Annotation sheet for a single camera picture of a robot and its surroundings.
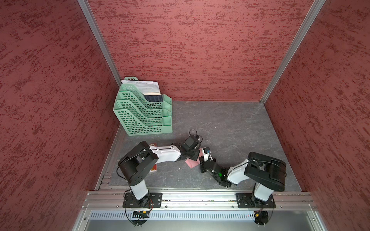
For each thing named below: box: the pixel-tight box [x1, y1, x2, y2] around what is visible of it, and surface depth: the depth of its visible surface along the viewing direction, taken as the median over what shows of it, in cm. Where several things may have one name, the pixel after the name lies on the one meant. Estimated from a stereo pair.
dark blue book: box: [143, 94, 164, 103], surface depth 106 cm
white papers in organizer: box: [120, 79, 161, 94], surface depth 97 cm
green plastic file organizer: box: [113, 77, 173, 137], surface depth 99 cm
